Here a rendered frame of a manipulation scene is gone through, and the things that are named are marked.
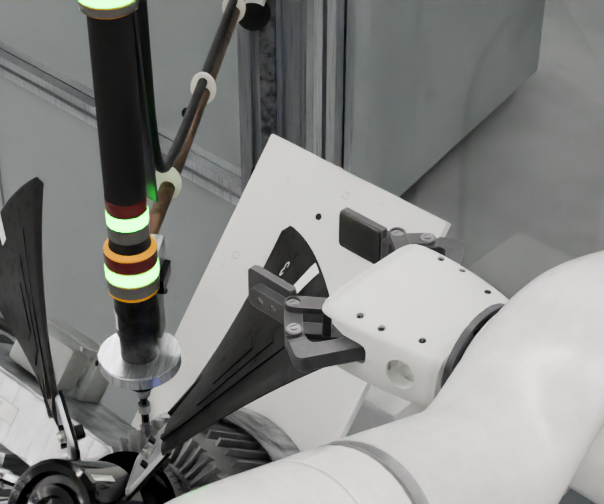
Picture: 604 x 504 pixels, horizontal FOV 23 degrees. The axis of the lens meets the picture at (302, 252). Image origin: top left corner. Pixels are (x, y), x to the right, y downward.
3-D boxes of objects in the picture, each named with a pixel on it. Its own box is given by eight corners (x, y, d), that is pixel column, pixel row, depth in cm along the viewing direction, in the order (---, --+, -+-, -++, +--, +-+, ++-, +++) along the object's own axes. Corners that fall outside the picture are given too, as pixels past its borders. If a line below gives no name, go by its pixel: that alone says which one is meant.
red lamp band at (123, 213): (110, 193, 116) (109, 180, 115) (152, 196, 116) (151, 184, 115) (100, 217, 113) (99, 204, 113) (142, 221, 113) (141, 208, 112)
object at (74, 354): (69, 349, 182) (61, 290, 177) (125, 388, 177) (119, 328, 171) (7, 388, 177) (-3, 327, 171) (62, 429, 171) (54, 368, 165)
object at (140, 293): (113, 266, 121) (112, 254, 120) (165, 270, 121) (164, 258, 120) (100, 298, 118) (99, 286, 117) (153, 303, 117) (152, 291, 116)
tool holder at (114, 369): (115, 318, 129) (106, 229, 123) (193, 326, 128) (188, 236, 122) (89, 386, 122) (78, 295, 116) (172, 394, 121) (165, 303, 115)
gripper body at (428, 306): (441, 449, 92) (311, 368, 98) (536, 370, 98) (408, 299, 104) (448, 359, 87) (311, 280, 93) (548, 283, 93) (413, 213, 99)
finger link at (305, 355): (329, 393, 91) (269, 351, 95) (413, 338, 96) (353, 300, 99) (330, 379, 91) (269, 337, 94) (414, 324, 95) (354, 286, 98)
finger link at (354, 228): (408, 284, 102) (337, 245, 105) (437, 264, 104) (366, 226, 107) (410, 248, 100) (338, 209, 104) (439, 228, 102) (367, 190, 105)
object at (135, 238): (113, 219, 117) (112, 207, 117) (154, 223, 117) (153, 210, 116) (103, 244, 115) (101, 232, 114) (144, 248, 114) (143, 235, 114)
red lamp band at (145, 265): (111, 241, 119) (110, 229, 119) (163, 245, 119) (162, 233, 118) (98, 273, 116) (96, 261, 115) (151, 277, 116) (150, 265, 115)
